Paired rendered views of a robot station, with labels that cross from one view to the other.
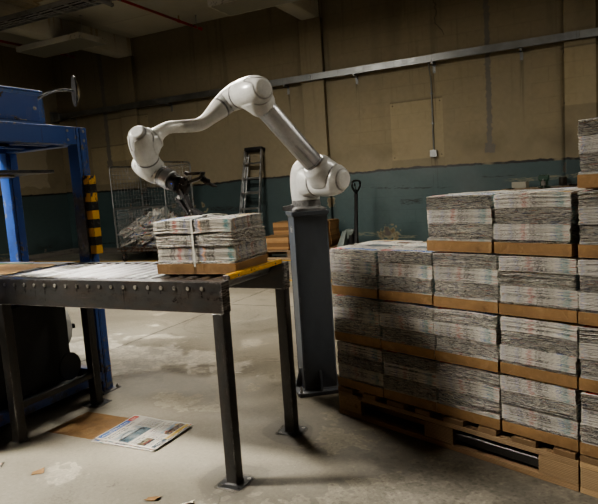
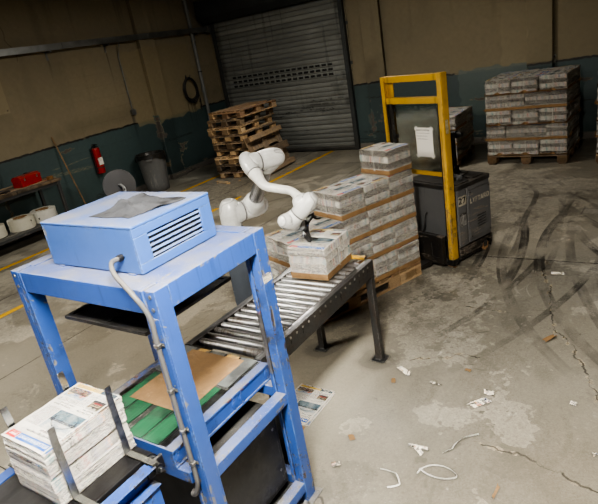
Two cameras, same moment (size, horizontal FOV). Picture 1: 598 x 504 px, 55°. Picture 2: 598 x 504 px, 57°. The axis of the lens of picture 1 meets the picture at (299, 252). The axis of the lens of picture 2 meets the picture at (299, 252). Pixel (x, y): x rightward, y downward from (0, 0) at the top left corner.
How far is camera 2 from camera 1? 4.53 m
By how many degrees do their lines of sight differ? 78
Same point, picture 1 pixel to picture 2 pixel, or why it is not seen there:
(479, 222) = (359, 200)
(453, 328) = (356, 250)
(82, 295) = (323, 314)
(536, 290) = (381, 219)
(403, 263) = not seen: hidden behind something
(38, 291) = (299, 334)
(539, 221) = (379, 192)
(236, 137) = not seen: outside the picture
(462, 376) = not seen: hidden behind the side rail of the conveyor
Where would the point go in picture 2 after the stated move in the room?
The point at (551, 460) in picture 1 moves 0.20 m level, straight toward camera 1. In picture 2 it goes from (392, 280) to (413, 281)
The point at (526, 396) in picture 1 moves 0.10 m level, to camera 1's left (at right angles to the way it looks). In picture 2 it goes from (383, 262) to (383, 266)
